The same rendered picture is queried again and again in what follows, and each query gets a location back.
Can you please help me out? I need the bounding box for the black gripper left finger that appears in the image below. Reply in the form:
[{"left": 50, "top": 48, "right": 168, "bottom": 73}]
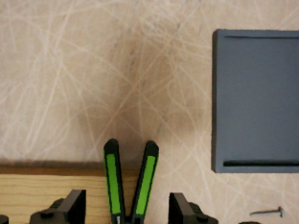
[{"left": 0, "top": 190, "right": 86, "bottom": 224}]

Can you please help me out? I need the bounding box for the tan wood-grain board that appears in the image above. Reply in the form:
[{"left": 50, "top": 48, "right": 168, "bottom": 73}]
[{"left": 0, "top": 167, "right": 140, "bottom": 224}]

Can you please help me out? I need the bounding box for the dark grey shallow tray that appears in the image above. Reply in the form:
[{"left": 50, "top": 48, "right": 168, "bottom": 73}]
[{"left": 211, "top": 29, "right": 299, "bottom": 174}]

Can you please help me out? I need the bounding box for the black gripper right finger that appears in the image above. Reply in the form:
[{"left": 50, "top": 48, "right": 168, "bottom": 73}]
[{"left": 168, "top": 192, "right": 262, "bottom": 224}]

